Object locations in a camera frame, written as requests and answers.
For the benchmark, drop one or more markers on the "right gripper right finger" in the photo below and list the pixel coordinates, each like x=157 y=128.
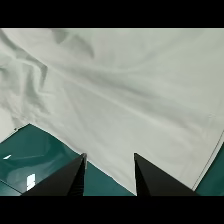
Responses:
x=151 y=181

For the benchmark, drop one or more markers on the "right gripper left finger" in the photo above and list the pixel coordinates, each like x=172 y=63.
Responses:
x=66 y=180

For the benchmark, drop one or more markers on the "white T-shirt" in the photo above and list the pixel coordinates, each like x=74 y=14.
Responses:
x=126 y=90

